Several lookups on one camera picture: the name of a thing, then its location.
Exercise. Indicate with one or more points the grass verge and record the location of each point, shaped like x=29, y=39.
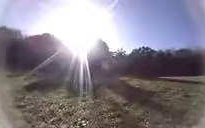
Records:
x=176, y=93

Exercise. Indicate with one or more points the wood of dark trees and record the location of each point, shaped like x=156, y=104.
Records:
x=150, y=61

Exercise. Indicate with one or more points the grass field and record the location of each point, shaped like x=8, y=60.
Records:
x=63, y=110

